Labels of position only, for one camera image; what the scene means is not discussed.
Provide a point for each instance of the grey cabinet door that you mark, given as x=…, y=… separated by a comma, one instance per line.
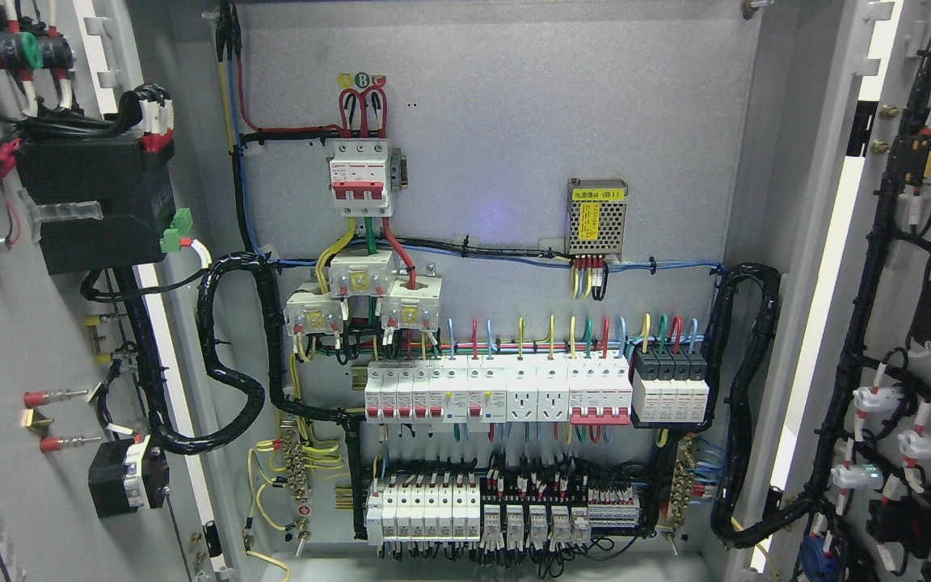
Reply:
x=49, y=530
x=824, y=402

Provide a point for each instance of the white current transformer group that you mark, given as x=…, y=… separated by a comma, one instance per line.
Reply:
x=365, y=285

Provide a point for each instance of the white socket breaker row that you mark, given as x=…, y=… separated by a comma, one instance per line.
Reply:
x=461, y=390

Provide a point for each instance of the metal mesh power supply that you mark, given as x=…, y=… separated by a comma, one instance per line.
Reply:
x=597, y=216

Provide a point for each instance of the black white surge protector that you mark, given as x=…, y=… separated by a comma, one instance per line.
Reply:
x=668, y=388

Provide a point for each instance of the lower relay terminal row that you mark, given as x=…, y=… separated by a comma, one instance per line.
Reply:
x=499, y=516

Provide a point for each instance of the brass ground terminal bar left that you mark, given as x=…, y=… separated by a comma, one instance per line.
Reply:
x=295, y=472

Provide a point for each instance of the brass ground terminal bar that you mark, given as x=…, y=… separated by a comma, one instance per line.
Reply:
x=682, y=481
x=295, y=472

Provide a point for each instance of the brass ground terminal bar right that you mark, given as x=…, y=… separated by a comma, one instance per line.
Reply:
x=682, y=481

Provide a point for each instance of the black digital power meter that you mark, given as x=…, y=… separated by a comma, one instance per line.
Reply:
x=106, y=202

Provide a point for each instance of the main red handle breaker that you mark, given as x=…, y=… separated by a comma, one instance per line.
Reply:
x=360, y=170

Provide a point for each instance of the red handle circuit breaker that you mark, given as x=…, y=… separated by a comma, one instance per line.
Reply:
x=600, y=392

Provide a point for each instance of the white rotary selector switch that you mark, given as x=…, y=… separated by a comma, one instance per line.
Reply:
x=126, y=474

